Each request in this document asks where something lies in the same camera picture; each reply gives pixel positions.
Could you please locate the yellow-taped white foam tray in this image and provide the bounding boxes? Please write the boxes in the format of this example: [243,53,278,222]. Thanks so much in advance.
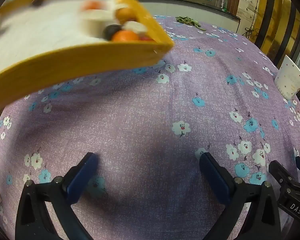
[0,0,175,115]

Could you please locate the yellow-framed wooden door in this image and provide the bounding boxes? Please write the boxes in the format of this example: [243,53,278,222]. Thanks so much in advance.
[255,0,300,65]

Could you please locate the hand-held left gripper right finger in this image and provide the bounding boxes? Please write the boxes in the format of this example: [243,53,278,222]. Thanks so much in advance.
[199,152,282,240]

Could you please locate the white fruit piece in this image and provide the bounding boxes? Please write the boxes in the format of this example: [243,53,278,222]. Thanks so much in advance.
[122,21,148,36]

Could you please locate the green vegetable scraps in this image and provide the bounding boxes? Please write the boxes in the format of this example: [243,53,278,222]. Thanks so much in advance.
[175,16,205,31]

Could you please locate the dark round fruit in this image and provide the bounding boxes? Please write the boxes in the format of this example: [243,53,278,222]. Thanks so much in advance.
[102,24,122,41]

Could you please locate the orange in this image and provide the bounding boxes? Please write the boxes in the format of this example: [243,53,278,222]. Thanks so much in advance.
[112,30,140,43]
[81,0,103,11]
[115,7,138,22]

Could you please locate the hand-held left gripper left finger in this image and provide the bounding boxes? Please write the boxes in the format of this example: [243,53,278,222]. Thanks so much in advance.
[15,152,99,240]

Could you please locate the white dotted paper cup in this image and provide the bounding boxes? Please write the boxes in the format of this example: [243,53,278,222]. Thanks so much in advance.
[274,54,300,101]

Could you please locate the purple floral bedsheet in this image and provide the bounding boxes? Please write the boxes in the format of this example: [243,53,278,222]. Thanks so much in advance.
[0,15,300,240]

